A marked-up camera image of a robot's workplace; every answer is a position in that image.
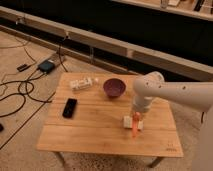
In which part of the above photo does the purple bowl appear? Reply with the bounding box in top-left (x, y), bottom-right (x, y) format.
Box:
top-left (103, 78), bottom-right (126, 98)

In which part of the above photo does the wooden table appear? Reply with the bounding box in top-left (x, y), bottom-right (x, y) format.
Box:
top-left (37, 73), bottom-right (183, 159)

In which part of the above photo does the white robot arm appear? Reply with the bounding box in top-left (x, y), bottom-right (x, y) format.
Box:
top-left (132, 72), bottom-right (213, 171)

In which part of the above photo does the black power adapter box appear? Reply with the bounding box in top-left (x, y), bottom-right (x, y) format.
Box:
top-left (38, 60), bottom-right (55, 73)

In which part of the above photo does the small black device on floor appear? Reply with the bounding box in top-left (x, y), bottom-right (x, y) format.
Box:
top-left (17, 64), bottom-right (31, 72)

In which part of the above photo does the white sponge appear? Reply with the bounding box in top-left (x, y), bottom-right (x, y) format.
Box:
top-left (123, 116), bottom-right (143, 130)

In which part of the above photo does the black floor cable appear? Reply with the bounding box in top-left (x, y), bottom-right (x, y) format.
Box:
top-left (0, 68), bottom-right (56, 118)

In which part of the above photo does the orange pepper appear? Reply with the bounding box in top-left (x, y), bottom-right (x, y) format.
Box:
top-left (132, 112), bottom-right (140, 137)

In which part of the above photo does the black remote control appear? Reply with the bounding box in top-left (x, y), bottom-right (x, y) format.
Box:
top-left (62, 98), bottom-right (77, 118)

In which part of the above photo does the metal rail frame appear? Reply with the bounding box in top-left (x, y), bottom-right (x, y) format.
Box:
top-left (0, 6), bottom-right (213, 81)

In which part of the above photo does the white plastic bottle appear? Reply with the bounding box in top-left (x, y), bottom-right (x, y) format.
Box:
top-left (70, 77), bottom-right (99, 91)

